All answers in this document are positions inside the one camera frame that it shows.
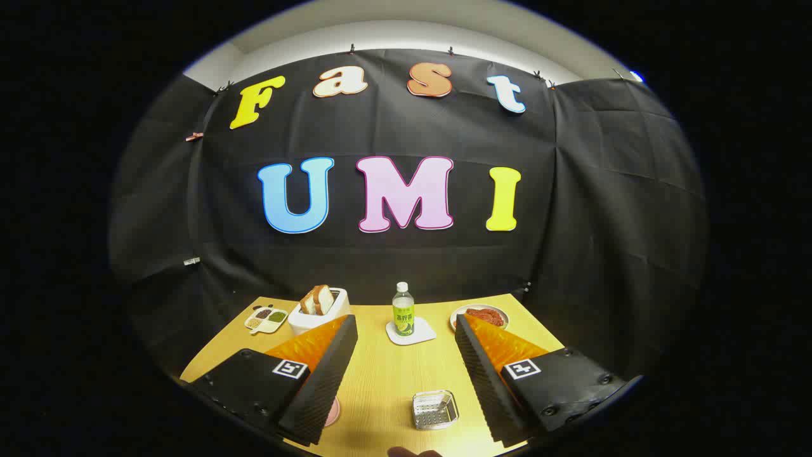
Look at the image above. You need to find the white oval food plate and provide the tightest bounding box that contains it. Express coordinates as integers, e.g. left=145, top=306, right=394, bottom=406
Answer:
left=450, top=304, right=509, bottom=332

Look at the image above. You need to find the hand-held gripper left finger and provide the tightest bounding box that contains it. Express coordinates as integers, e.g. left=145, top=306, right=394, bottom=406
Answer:
left=188, top=314, right=359, bottom=446

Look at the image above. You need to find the green label drink bottle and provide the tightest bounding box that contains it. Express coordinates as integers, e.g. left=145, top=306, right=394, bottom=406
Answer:
left=392, top=282, right=416, bottom=338

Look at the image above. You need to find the metal wire basket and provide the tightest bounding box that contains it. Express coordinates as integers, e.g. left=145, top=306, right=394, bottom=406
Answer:
left=412, top=390, right=459, bottom=431

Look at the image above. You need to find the white divided condiment dish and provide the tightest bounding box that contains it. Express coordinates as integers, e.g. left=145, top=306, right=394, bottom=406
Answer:
left=244, top=306, right=289, bottom=335

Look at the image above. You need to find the brown meat slice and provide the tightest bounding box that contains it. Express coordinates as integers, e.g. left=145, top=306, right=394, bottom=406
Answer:
left=466, top=308, right=505, bottom=328

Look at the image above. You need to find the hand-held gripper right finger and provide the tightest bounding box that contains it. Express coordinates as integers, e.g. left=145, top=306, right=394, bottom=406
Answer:
left=454, top=314, right=635, bottom=448

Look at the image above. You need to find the white square coaster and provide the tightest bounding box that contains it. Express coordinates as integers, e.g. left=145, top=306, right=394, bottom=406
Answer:
left=386, top=317, right=437, bottom=347

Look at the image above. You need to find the white toaster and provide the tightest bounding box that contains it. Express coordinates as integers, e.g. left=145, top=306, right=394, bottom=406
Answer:
left=288, top=287, right=351, bottom=337

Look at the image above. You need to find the black backdrop cloth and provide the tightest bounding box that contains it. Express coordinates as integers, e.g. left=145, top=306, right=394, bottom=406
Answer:
left=108, top=48, right=708, bottom=381

